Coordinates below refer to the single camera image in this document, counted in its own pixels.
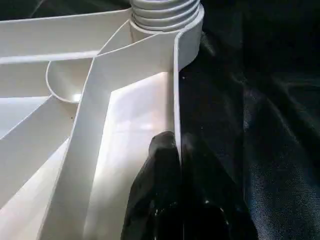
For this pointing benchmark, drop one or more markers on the black mat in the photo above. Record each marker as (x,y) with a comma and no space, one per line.
(262,125)

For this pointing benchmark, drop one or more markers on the white plastic table top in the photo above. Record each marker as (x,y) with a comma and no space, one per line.
(87,125)

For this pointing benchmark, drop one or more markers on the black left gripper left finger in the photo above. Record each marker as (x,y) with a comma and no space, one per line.
(155,195)

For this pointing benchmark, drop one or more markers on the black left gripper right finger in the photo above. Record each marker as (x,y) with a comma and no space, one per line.
(215,205)

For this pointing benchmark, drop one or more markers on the white plastic table leg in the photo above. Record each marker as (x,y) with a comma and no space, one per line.
(165,15)

